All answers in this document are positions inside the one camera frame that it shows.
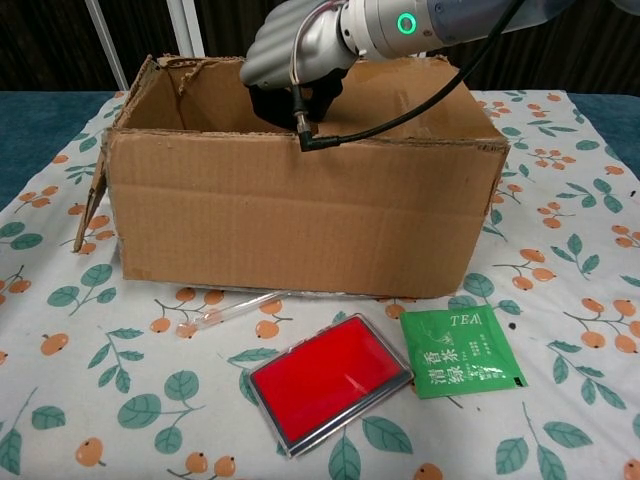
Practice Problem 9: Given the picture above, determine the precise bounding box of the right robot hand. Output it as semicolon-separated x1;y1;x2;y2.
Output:
238;0;362;136

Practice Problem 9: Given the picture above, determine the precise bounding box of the brown cardboard box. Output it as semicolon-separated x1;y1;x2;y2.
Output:
73;53;512;301

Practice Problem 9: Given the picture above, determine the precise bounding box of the clear plastic straw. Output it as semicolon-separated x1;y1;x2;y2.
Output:
174;289;289;339

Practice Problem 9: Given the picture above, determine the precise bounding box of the red ink pad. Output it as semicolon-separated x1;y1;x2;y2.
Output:
248;313;416;459

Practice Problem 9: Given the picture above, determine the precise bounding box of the green tea sachet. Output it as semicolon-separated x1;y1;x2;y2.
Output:
398;302;529;401

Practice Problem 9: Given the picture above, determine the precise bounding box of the floral printed tablecloth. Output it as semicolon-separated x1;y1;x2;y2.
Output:
0;89;640;480

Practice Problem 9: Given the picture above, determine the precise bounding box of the double white partition post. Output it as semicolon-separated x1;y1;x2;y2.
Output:
167;0;207;60

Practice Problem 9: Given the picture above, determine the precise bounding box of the black right hand cable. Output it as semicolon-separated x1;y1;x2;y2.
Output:
292;0;521;154

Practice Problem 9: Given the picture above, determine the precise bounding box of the thin white partition post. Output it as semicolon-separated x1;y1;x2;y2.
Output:
87;0;129;92

